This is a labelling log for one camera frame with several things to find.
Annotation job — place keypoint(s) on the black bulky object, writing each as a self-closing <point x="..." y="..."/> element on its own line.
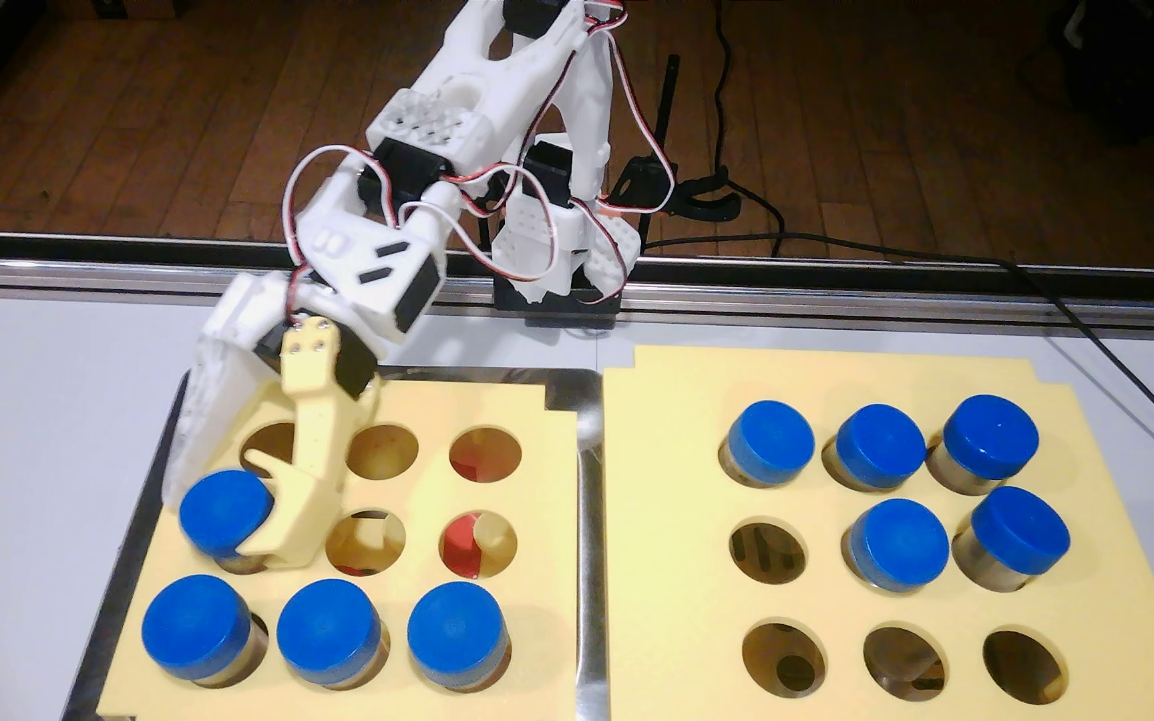
<point x="1138" y="70"/>

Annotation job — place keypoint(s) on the metal tray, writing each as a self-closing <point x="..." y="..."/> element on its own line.
<point x="590" y="641"/>

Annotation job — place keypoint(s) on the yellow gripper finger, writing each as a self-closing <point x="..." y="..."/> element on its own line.
<point x="317" y="441"/>

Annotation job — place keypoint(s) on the yellow foam rack in tray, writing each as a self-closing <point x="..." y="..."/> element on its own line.
<point x="547" y="621"/>

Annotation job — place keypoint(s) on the large yellow foam rack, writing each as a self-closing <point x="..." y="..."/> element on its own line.
<point x="677" y="601"/>

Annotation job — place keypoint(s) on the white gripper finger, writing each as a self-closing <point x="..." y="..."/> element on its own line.
<point x="216" y="380"/>

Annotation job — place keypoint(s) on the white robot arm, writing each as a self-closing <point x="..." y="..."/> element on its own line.
<point x="497" y="70"/>

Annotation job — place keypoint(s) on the blue capped test tube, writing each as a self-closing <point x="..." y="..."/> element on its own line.
<point x="457" y="631"/>
<point x="196" y="625"/>
<point x="770" y="441"/>
<point x="898" y="544"/>
<point x="990" y="435"/>
<point x="1020" y="531"/>
<point x="879" y="444"/>
<point x="224" y="511"/>
<point x="329" y="629"/>

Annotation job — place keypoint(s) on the aluminium table edge rail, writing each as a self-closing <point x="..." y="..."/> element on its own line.
<point x="136" y="275"/>

